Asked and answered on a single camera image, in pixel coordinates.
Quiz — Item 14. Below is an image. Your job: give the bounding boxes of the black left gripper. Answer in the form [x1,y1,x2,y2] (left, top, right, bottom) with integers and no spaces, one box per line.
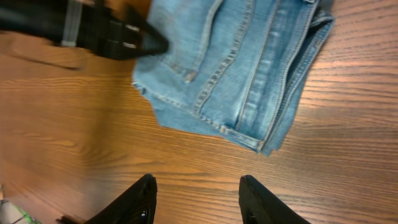
[1,0,169,60]

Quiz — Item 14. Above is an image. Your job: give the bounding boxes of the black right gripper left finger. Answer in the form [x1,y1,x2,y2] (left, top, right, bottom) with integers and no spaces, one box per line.
[85,174,157,224]

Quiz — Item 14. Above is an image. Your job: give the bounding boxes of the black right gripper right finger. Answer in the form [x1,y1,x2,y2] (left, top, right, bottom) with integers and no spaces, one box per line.
[239,175,310,224]

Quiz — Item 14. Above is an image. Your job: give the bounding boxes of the light blue denim jeans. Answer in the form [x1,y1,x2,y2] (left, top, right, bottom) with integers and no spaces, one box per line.
[132,0,335,155]

